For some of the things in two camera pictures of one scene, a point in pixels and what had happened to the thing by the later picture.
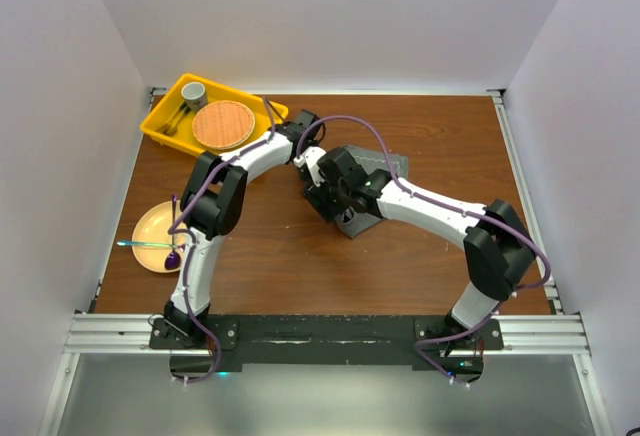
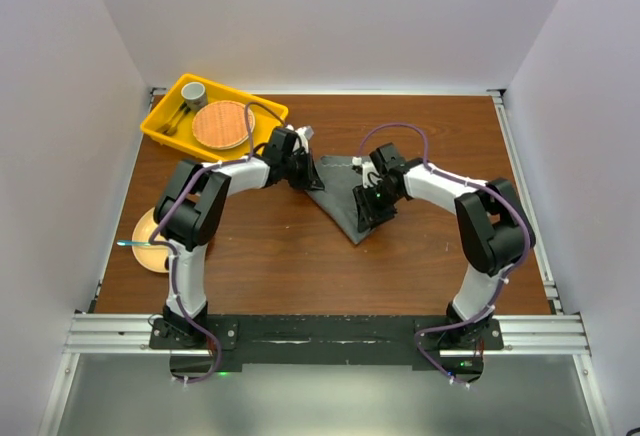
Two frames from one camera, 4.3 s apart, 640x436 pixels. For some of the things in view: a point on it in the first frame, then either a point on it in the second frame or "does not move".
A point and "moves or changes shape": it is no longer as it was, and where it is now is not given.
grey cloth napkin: x=358 y=220 moves or changes shape
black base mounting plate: x=426 y=341 does not move
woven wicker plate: x=223 y=124 does not move
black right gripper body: x=330 y=200 → x=380 y=201
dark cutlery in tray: x=170 y=128 does not move
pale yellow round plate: x=153 y=226 does not move
